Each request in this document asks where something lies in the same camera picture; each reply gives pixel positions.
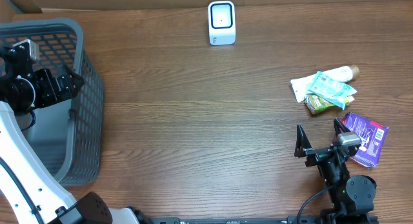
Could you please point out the white barcode scanner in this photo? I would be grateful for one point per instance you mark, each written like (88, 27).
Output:
(221, 23)

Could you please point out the red purple pad pack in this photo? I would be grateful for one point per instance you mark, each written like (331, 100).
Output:
(372, 136)

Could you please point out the white conditioner tube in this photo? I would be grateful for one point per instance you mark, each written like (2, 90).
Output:
(342, 74)

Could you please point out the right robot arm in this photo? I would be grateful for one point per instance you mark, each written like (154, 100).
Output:
(352, 197)

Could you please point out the green juice carton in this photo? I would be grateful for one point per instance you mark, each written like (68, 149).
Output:
(317, 104)

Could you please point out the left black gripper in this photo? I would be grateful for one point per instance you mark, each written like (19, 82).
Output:
(54, 95)

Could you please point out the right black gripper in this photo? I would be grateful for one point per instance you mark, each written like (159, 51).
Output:
(318, 154)

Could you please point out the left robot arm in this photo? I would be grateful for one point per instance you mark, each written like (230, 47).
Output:
(34, 193)

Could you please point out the teal wet wipes pack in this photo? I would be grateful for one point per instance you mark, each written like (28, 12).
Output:
(330, 89)

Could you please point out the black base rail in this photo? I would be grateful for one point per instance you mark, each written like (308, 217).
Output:
(288, 220)

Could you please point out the grey plastic basket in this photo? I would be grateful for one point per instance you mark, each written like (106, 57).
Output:
(67, 136)

